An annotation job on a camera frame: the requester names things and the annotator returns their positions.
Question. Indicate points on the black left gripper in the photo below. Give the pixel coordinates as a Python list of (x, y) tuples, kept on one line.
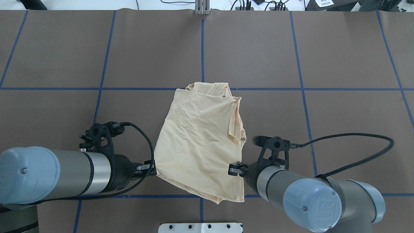
[(122, 171)]

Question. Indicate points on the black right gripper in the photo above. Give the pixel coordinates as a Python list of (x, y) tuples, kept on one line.
[(252, 169)]

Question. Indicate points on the cream long-sleeve graphic shirt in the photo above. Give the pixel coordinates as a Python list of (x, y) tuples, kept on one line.
[(202, 135)]

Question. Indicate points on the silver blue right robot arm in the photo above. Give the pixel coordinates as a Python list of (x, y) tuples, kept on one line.
[(320, 204)]

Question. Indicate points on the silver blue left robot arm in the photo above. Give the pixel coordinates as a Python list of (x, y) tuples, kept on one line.
[(34, 175)]

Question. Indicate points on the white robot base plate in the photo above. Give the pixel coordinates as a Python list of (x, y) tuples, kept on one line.
[(231, 227)]

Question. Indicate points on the aluminium frame post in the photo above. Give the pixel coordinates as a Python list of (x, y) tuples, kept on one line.
[(202, 7)]

